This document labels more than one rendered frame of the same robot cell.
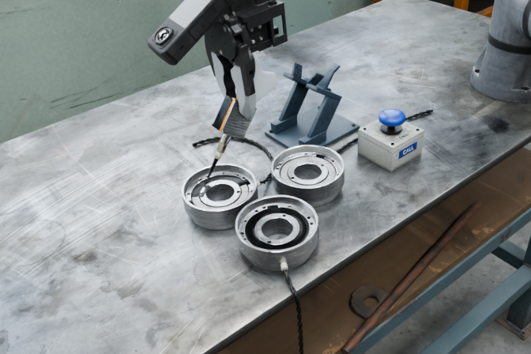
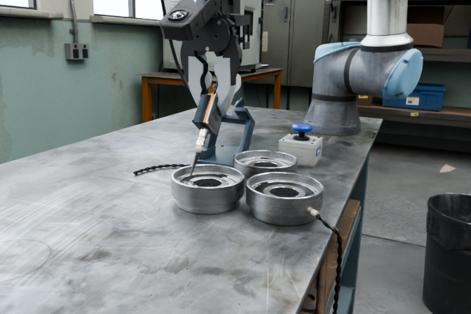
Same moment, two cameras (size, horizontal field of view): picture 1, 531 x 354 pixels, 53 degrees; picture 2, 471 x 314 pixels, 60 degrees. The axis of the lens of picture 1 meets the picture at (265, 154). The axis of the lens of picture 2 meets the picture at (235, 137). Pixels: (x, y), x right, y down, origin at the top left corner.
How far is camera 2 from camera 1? 44 cm
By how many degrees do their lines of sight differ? 37
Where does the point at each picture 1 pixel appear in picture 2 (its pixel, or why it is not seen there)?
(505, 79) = (335, 120)
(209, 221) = (216, 200)
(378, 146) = (301, 148)
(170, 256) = (193, 235)
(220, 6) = (217, 1)
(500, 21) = (324, 82)
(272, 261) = (303, 209)
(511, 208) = (346, 223)
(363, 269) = not seen: hidden behind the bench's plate
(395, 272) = not seen: hidden behind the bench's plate
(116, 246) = (125, 241)
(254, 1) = (230, 10)
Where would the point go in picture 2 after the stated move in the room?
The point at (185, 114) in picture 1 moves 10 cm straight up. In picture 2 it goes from (104, 160) to (101, 108)
